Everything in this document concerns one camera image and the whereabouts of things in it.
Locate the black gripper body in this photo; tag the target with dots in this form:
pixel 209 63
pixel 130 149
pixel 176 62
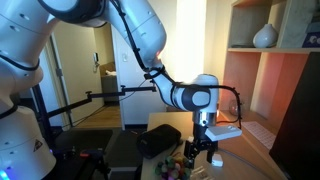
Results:
pixel 201 133

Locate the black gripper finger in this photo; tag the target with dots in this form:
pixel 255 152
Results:
pixel 189 155
pixel 211 156

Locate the white cube charger head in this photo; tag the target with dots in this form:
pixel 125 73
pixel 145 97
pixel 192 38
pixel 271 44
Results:
pixel 217 160

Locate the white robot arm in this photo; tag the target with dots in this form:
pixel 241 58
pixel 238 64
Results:
pixel 20 50

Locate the clear plastic object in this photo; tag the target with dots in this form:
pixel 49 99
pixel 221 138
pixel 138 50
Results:
pixel 201 174

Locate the white flat adapter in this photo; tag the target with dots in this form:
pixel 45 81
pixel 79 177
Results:
pixel 190 138

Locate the colourful felt ball trivet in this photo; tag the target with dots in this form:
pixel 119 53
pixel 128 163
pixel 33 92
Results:
pixel 171 168

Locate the black fabric bag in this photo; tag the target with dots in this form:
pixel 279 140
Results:
pixel 156 140

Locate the clear glass bowl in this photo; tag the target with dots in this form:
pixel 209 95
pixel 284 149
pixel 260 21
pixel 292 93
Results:
pixel 234 108

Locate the white keyboard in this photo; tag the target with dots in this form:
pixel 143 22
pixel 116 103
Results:
pixel 260 133

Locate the wooden desk hutch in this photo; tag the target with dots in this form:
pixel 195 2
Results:
pixel 246 76

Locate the flat grey dish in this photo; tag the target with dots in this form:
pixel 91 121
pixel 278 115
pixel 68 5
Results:
pixel 241 45

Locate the distant grey bed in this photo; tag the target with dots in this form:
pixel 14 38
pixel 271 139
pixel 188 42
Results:
pixel 109 85

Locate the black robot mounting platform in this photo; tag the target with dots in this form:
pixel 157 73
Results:
pixel 80 143

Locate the white ceramic vase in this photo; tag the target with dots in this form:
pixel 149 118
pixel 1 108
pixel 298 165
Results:
pixel 265 36

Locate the beige door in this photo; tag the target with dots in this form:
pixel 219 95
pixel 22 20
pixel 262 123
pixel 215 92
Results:
pixel 76 73

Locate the pale marble board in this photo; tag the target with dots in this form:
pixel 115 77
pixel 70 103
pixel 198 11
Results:
pixel 295 23

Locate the blue box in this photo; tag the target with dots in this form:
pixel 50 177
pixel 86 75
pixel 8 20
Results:
pixel 312 33

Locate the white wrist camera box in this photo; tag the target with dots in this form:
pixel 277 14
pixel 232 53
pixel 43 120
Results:
pixel 223 131

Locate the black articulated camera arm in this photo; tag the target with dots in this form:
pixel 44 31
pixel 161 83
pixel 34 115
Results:
pixel 100 95

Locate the wall intercom handset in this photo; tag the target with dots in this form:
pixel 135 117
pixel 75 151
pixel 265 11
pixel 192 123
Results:
pixel 96 61

